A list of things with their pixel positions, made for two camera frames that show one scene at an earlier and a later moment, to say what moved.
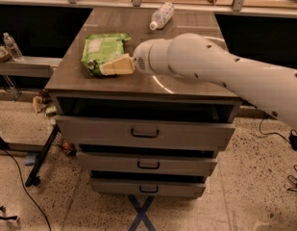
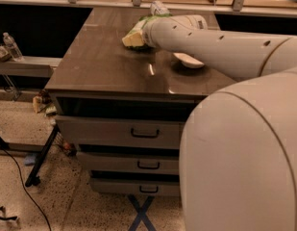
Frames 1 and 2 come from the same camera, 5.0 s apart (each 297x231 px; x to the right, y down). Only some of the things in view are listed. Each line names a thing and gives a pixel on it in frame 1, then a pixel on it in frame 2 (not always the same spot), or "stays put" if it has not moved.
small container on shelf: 2,55 stays put
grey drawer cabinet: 154,135 stays put
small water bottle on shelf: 12,47 stays put
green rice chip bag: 102,48 -> 147,47
